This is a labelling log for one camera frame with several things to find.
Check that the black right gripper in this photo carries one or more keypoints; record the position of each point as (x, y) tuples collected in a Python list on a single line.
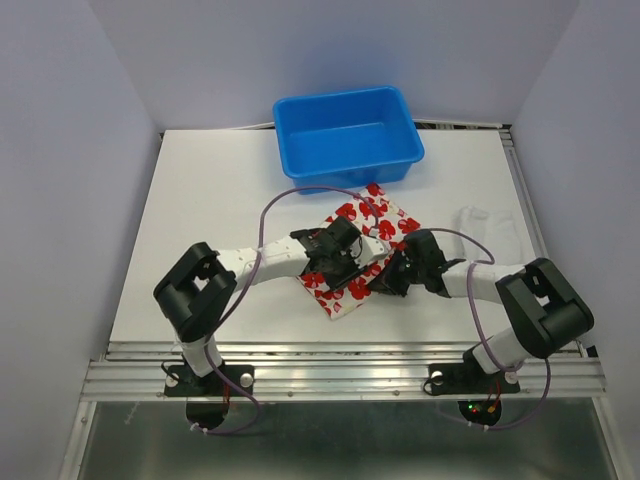
[(385, 282)]

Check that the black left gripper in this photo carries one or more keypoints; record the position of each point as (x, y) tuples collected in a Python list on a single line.
[(352, 270)]

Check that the red poppy floral skirt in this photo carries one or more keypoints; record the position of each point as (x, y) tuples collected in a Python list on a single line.
[(380, 218)]

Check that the plain white skirt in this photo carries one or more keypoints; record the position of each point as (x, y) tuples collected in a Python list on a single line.
[(494, 230)]

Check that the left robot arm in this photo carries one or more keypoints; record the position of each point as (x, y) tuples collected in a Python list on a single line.
[(194, 295)]

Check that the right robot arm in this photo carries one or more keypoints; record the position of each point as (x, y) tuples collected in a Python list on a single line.
[(544, 311)]

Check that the blue plastic bin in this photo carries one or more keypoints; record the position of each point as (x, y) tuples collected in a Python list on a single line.
[(347, 139)]

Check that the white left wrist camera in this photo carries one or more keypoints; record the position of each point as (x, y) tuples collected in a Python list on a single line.
[(368, 250)]

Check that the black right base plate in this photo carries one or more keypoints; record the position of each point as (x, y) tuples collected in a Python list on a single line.
[(460, 379)]

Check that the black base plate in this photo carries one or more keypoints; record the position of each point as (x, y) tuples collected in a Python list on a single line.
[(182, 382), (460, 379)]

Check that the aluminium front rail frame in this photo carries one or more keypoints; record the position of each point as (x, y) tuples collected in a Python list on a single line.
[(338, 411)]

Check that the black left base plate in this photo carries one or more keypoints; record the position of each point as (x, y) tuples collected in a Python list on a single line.
[(182, 382)]

